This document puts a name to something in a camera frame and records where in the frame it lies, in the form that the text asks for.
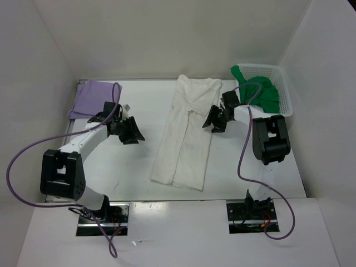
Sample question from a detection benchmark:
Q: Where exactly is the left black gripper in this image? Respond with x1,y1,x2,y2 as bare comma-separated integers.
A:
112,116,145,145

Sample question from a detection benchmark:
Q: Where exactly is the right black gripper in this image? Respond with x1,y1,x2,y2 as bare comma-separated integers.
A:
202,105,232,133

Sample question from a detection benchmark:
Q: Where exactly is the white t shirt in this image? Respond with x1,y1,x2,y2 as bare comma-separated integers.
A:
151,75,221,191

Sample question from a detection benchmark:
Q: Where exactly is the purple t shirt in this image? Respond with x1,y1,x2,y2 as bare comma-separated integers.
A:
68,80,122,120

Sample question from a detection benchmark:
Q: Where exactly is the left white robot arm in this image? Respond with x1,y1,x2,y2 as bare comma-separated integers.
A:
40,102,145,223

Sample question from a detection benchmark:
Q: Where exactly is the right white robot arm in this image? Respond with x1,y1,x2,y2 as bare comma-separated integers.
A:
202,90,291,224

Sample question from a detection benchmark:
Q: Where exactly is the green t shirt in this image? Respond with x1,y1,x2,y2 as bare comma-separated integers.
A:
230,65,280,113

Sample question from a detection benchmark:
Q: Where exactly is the white plastic basket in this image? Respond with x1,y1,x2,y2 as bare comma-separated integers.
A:
238,63,293,117

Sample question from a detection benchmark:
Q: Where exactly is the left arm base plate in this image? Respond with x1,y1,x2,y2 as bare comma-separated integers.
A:
72,203,130,237

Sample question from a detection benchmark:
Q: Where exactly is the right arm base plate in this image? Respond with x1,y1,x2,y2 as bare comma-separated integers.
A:
226,201,280,234

